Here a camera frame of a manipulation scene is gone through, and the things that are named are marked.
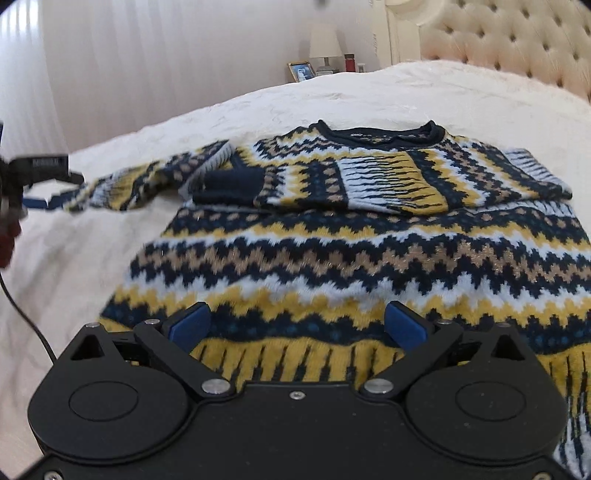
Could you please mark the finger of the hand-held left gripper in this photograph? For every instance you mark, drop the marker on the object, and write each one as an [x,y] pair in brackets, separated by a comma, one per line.
[41,203]
[44,168]

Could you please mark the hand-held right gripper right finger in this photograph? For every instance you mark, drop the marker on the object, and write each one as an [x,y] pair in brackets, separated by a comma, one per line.
[405,325]

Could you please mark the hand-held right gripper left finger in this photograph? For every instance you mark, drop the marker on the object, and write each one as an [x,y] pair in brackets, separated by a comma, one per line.
[189,324]

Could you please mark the navy yellow patterned knit sweater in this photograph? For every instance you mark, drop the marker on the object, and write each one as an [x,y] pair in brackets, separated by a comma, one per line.
[323,258]

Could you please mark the white bedspread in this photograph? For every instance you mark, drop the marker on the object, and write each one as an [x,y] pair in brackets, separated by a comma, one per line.
[115,267]

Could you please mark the white sheer curtain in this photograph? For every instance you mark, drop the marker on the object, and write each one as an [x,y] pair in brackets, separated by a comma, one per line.
[161,60]

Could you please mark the white table lamp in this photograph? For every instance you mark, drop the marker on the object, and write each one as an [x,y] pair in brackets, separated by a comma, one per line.
[324,44]

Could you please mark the cream tufted headboard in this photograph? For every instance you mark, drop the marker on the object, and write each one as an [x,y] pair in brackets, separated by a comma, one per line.
[508,37]

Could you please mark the gold picture frame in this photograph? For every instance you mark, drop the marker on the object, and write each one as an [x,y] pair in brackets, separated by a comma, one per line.
[301,72]

